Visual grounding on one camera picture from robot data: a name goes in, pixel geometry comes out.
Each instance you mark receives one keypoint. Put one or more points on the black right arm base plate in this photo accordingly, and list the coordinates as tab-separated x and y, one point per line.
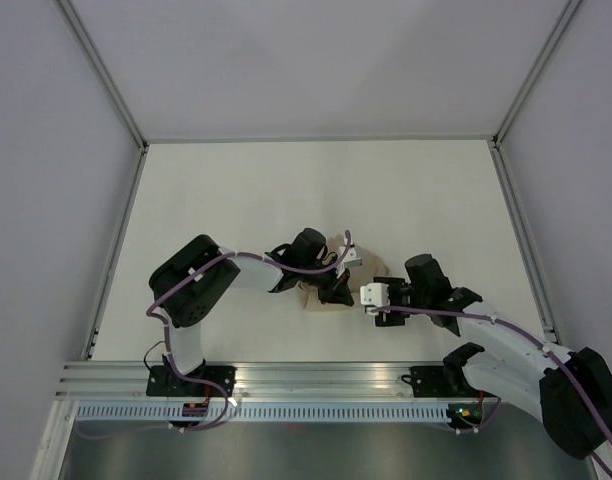
440	382

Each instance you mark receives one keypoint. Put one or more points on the aluminium frame post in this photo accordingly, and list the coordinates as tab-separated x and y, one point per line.
546	53
80	33

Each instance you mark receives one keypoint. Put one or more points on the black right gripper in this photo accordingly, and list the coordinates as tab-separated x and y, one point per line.
390	319

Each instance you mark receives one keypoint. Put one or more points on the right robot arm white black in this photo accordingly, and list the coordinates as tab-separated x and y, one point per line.
568	392

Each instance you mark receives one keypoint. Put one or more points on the white slotted cable duct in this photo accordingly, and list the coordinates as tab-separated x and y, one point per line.
273	412

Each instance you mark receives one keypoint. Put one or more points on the left aluminium frame post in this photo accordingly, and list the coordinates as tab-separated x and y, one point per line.
80	33

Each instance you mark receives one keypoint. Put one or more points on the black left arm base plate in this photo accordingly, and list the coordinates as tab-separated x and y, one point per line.
163	382

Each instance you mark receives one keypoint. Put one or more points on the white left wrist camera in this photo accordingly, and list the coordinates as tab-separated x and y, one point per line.
348	257

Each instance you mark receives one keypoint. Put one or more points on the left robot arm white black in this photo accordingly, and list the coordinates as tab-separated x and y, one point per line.
189	285

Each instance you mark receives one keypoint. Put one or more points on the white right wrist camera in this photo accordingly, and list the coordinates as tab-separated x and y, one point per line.
374	296

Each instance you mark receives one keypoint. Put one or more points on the aluminium front rail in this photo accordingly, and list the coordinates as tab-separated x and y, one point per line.
254	381

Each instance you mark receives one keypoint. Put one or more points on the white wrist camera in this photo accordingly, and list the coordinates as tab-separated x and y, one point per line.
374	296
348	257

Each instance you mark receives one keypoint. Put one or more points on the beige cloth napkin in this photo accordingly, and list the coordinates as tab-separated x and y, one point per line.
372	266

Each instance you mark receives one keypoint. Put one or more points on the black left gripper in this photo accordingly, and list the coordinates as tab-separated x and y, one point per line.
337	291

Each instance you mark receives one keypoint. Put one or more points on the right aluminium frame post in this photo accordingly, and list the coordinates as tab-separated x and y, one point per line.
546	53

